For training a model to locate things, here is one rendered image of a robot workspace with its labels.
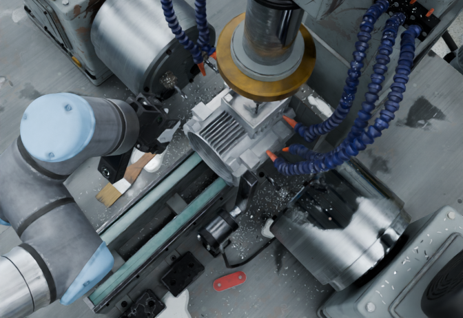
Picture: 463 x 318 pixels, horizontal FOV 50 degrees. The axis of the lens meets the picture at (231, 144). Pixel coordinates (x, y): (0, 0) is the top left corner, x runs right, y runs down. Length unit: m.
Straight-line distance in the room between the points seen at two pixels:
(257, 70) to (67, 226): 0.40
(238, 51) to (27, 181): 0.40
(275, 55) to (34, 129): 0.39
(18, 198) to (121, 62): 0.52
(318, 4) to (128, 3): 0.62
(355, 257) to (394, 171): 0.50
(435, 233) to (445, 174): 0.48
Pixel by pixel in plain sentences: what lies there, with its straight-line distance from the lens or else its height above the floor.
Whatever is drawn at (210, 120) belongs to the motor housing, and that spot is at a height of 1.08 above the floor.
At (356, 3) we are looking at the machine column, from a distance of 0.97.
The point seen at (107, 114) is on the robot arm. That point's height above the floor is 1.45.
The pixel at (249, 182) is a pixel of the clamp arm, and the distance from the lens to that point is 0.89.
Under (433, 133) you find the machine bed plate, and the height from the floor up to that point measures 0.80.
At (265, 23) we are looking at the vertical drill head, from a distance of 0.75.
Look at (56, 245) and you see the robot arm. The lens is 0.70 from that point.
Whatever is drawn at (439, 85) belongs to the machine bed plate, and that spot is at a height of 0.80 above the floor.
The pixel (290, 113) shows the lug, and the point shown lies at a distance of 1.12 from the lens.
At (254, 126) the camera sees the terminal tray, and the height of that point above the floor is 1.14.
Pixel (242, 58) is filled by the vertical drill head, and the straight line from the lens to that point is 0.86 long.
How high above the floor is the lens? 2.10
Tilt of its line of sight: 70 degrees down
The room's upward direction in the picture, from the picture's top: 7 degrees clockwise
